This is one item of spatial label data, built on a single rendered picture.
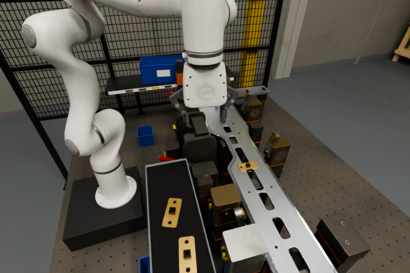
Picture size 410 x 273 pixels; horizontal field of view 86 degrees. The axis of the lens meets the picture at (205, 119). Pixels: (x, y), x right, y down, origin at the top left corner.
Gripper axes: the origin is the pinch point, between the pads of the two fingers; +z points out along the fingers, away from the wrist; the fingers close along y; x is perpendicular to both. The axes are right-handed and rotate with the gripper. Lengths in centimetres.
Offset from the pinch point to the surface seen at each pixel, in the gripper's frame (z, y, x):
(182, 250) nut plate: 22.3, -8.5, -20.8
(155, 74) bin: 24, -20, 95
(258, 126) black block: 37, 34, 44
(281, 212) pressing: 38.3, 25.5, -5.5
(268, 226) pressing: 38.4, 19.3, -9.6
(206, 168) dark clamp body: 29.4, 1.6, 10.7
